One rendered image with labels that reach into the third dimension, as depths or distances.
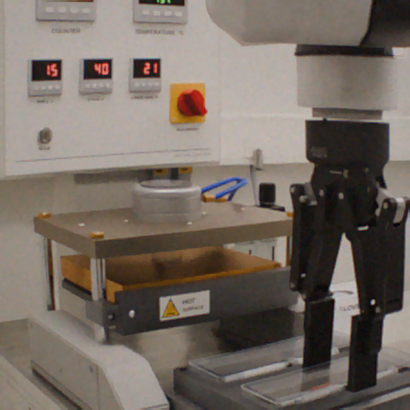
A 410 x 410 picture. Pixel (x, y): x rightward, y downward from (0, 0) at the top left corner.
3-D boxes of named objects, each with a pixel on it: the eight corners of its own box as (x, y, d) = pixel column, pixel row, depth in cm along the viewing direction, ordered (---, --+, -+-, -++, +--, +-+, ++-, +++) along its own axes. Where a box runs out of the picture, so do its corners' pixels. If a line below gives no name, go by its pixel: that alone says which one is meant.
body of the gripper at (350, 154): (283, 115, 67) (283, 223, 69) (349, 119, 60) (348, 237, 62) (346, 116, 71) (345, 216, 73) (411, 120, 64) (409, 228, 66)
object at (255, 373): (219, 400, 69) (219, 378, 69) (186, 382, 74) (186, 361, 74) (365, 360, 79) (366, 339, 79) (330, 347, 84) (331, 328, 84)
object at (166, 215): (19, 278, 100) (16, 179, 98) (219, 255, 116) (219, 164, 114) (99, 327, 79) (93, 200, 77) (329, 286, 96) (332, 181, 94)
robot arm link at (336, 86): (342, 51, 59) (344, 120, 60) (446, 59, 66) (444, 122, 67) (249, 56, 70) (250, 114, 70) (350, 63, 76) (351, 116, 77)
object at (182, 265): (61, 287, 96) (58, 210, 94) (211, 268, 108) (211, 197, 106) (124, 322, 81) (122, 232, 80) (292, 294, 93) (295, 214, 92)
